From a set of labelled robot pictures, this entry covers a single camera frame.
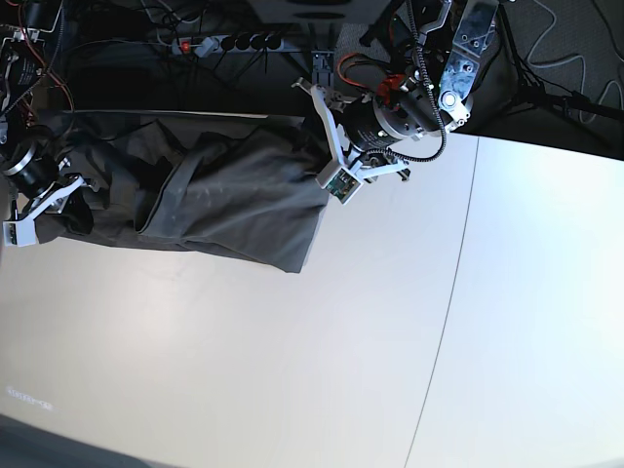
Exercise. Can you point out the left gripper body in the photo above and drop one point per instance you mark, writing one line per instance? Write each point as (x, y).
(361, 132)

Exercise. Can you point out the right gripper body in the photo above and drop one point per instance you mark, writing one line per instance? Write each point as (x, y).
(31, 165)

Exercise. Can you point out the dark grey T-shirt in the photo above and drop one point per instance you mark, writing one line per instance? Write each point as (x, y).
(239, 188)

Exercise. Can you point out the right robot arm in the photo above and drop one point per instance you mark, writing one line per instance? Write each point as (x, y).
(30, 47)

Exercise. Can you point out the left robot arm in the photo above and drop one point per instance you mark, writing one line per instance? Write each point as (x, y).
(438, 43)

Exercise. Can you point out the black tripod stand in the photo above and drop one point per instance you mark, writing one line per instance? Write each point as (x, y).
(535, 93)

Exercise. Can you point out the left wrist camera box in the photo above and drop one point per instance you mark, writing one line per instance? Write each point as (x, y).
(340, 182)

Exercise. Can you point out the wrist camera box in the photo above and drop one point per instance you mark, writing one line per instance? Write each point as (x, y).
(340, 182)
(19, 233)

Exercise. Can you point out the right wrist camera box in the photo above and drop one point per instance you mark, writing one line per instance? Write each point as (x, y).
(19, 233)

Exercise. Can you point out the aluminium frame post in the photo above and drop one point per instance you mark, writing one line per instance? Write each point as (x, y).
(322, 45)

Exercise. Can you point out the power strip with red switch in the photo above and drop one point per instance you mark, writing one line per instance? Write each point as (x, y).
(203, 46)

